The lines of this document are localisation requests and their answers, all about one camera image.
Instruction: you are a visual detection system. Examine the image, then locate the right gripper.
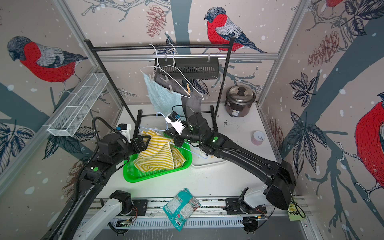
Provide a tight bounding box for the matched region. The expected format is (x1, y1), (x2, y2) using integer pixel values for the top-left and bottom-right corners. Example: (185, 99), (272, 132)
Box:
(164, 125), (205, 147)

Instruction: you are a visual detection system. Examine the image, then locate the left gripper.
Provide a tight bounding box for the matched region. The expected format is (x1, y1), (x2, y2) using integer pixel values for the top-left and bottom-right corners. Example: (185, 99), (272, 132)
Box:
(112, 134), (152, 166)

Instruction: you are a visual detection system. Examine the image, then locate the light blue wire hanger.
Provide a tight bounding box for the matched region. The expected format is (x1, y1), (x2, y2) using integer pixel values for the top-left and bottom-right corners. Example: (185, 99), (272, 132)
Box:
(135, 110), (209, 160)

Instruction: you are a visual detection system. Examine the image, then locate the yellow striped towel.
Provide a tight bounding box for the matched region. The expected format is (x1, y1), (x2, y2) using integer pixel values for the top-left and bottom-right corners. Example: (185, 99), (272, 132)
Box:
(134, 130), (187, 173)

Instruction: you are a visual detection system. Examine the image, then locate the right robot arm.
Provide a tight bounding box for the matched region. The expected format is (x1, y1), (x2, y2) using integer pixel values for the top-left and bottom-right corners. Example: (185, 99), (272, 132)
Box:
(165, 112), (296, 210)

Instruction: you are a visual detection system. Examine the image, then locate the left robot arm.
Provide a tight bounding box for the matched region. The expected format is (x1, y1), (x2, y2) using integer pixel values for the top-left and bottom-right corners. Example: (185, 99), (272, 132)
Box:
(42, 133), (150, 240)

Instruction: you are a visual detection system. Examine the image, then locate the white plastic tray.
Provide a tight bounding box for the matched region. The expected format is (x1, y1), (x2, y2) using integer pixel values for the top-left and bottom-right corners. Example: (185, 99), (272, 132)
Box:
(191, 147), (227, 168)

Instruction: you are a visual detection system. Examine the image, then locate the green plastic basket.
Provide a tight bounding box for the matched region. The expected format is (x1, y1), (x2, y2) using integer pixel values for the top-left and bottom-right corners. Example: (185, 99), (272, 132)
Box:
(123, 145), (193, 183)

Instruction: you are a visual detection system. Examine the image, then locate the dark grey towel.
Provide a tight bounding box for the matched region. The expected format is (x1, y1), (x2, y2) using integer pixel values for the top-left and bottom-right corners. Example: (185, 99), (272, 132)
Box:
(154, 74), (202, 117)

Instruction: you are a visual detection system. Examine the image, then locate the light blue towel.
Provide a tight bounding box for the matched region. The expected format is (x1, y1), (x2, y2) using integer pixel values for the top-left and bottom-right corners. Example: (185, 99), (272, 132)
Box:
(143, 74), (182, 115)

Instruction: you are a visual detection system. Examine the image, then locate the silver rice cooker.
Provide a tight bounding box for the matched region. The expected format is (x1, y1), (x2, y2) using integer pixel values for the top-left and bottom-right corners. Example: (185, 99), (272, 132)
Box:
(225, 85), (256, 118)

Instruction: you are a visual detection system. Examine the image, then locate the pink cup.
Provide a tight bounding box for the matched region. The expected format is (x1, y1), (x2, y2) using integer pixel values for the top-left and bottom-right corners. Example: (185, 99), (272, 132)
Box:
(251, 131), (266, 146)

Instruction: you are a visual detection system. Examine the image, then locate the teal snack packet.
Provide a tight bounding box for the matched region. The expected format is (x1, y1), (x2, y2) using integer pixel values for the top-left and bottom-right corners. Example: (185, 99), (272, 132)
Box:
(163, 188), (201, 232)

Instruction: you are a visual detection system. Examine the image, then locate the black clothes rack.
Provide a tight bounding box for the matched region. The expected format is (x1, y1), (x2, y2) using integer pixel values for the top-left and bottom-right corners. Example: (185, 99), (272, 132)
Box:
(84, 37), (235, 137)

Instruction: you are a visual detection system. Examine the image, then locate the green yellow label card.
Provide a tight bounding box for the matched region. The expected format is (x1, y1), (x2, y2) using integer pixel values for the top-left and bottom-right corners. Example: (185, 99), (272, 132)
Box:
(288, 202), (306, 222)

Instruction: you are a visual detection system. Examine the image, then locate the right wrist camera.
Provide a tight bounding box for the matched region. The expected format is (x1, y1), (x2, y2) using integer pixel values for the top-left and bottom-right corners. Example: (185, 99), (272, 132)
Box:
(165, 112), (186, 135)

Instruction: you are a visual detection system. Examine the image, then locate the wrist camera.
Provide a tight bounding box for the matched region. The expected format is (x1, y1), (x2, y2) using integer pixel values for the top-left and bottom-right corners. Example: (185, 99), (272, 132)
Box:
(165, 112), (186, 135)
(116, 124), (132, 143)

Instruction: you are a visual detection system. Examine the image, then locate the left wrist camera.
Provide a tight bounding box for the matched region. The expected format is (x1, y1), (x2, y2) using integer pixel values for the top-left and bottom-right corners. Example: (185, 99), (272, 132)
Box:
(116, 124), (132, 143)

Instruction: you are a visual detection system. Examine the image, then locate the white wire hanger front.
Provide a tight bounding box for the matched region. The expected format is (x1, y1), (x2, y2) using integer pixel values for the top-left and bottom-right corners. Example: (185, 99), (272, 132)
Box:
(140, 43), (192, 99)

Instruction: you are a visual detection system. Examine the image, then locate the white wire hanger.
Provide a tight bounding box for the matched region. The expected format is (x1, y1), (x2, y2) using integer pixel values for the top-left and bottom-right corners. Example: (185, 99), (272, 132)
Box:
(159, 43), (204, 100)
(140, 43), (192, 99)

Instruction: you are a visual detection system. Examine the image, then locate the black perforated wall basket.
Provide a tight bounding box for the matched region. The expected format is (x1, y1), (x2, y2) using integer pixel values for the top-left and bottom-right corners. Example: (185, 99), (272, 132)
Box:
(155, 58), (219, 80)

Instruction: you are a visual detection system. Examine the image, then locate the white wire hanger rear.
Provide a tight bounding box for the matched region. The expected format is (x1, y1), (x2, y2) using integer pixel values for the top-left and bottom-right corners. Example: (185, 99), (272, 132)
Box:
(159, 43), (204, 100)

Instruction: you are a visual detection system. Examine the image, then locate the white wire mesh shelf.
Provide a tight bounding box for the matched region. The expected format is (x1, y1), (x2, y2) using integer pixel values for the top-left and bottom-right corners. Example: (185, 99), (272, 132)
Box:
(48, 73), (109, 137)

